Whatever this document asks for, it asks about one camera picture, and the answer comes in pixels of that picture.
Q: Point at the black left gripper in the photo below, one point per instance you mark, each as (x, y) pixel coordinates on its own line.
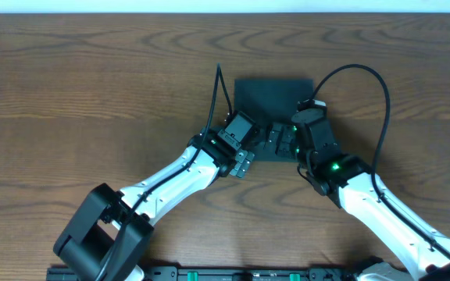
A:
(242, 162)

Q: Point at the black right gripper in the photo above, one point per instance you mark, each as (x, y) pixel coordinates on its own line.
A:
(281, 140)

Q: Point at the dark green box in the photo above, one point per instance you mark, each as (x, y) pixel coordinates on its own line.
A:
(267, 101)

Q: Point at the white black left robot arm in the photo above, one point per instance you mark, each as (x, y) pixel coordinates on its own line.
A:
(110, 231)

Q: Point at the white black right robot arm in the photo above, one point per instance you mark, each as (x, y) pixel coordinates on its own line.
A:
(355, 187)

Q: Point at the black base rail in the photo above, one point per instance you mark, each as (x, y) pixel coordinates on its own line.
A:
(380, 271)

